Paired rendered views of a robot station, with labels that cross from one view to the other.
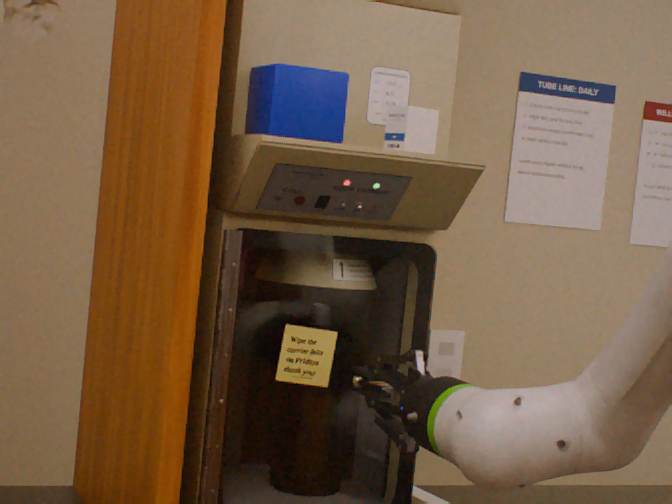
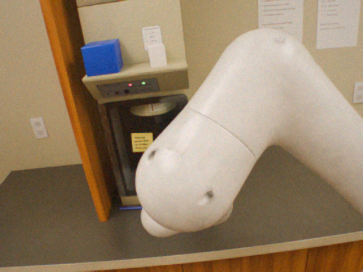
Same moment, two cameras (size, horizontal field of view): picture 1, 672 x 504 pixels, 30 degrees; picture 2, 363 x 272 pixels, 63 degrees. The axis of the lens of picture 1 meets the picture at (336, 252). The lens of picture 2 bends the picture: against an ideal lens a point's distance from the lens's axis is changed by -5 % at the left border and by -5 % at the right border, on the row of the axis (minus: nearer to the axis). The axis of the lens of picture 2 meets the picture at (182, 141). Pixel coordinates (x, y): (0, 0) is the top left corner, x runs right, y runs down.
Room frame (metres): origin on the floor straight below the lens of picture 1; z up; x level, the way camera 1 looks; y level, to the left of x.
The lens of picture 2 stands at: (0.81, -0.52, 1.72)
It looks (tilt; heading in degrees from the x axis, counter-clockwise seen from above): 27 degrees down; 24
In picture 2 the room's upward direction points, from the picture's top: 7 degrees counter-clockwise
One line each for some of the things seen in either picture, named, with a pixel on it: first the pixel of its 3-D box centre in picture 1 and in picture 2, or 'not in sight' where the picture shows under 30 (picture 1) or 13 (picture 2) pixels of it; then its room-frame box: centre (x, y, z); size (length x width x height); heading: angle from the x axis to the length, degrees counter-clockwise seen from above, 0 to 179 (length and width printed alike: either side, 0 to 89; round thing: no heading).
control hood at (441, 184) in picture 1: (356, 185); (138, 82); (1.65, -0.02, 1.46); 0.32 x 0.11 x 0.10; 113
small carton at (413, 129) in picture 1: (410, 130); (157, 55); (1.68, -0.08, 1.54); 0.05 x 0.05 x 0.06; 31
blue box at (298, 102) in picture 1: (296, 104); (103, 57); (1.61, 0.07, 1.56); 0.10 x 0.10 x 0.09; 23
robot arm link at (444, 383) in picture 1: (453, 418); not in sight; (1.46, -0.16, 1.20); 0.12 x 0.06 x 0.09; 113
